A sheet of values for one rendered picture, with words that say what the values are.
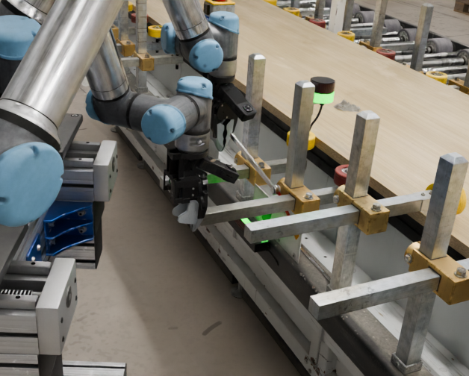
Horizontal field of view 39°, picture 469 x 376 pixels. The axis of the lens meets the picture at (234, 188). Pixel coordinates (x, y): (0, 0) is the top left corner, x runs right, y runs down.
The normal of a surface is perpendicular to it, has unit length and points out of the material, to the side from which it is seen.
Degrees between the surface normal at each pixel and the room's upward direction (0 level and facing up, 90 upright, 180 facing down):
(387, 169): 0
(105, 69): 107
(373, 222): 90
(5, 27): 7
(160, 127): 89
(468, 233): 0
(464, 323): 90
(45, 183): 95
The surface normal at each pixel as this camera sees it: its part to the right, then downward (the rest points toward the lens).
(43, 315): 0.02, 0.45
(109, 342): 0.07, -0.89
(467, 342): -0.91, 0.14
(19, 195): 0.85, 0.35
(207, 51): 0.36, 0.44
